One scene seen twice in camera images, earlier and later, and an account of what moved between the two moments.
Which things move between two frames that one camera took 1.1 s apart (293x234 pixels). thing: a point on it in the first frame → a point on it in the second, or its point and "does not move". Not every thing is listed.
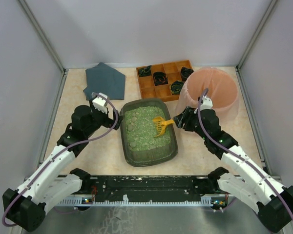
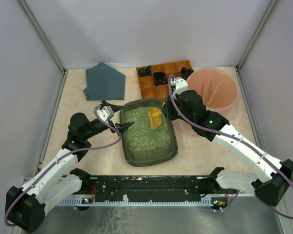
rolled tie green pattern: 145,71 does not move
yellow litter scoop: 159,125 → 155,115
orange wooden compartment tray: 163,81 does not move
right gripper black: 184,119 → 171,110
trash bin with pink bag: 223,88 does not move
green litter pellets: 139,129 does not move
